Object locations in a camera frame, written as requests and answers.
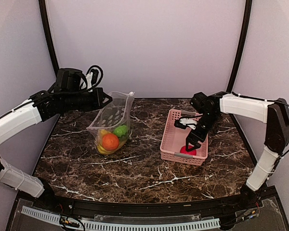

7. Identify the green watermelon toy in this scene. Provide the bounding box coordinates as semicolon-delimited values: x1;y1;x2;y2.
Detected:
113;125;129;138

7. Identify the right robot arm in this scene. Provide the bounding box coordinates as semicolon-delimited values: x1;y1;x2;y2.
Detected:
180;91;289;209

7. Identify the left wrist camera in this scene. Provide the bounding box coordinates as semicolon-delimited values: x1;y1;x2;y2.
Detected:
81;69;99;89

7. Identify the clear polka dot zip bag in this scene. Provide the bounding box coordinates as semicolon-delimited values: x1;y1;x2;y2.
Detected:
87;91;135;153

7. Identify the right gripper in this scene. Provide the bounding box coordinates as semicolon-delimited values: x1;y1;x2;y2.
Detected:
186;111;221;151

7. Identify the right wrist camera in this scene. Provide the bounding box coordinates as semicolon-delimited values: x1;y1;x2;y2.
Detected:
174;117;198;130

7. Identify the left black frame post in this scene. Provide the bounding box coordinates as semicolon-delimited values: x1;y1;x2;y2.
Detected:
38;0;59;74

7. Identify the white slotted cable duct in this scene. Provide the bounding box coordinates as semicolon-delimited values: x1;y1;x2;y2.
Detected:
21;206;220;231

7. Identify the pink perforated plastic basket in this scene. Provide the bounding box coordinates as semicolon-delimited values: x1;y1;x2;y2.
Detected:
160;109;208;166

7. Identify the yellow banana toy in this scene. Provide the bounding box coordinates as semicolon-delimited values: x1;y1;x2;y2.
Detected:
95;129;127;155

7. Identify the right black frame post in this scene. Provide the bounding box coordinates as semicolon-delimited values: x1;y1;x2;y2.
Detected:
226;0;252;92

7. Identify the black front rail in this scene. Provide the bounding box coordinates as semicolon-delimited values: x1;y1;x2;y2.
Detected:
27;192;263;218

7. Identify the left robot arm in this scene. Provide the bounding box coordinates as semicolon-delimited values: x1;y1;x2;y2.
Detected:
0;65;112;210

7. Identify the black frame post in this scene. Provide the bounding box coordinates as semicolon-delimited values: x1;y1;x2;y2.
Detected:
38;0;59;74
226;0;252;92

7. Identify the red apple toy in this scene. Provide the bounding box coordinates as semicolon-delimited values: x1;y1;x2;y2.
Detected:
180;146;197;156

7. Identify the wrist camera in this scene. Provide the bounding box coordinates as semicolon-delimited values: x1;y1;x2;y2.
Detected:
174;117;198;130
81;69;99;89

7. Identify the black cable on left wrist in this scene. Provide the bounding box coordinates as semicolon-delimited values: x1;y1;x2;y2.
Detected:
78;64;104;93

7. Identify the orange fruit toy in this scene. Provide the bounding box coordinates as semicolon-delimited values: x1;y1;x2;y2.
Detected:
102;133;119;151

